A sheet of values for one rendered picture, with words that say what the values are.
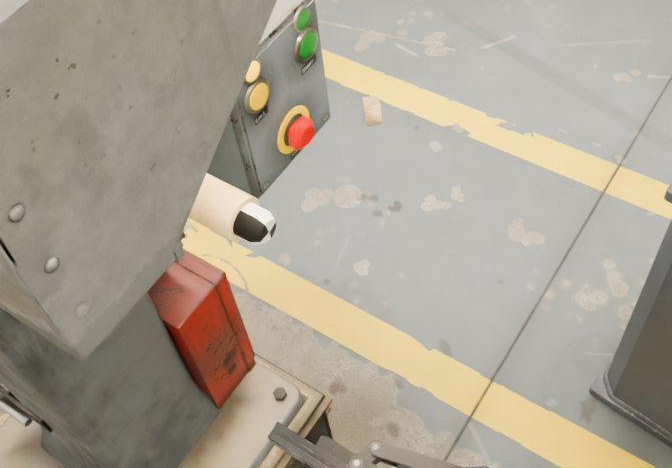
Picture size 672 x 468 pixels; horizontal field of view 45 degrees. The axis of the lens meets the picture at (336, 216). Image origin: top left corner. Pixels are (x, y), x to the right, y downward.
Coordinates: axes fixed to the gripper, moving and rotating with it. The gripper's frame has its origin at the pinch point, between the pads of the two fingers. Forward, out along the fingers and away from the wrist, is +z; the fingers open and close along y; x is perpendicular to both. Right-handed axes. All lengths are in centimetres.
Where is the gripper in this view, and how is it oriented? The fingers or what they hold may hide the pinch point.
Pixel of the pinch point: (310, 455)
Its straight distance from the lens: 68.3
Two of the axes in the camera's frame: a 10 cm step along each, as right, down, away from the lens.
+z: -8.3, -4.0, 3.9
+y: 5.4, -7.8, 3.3
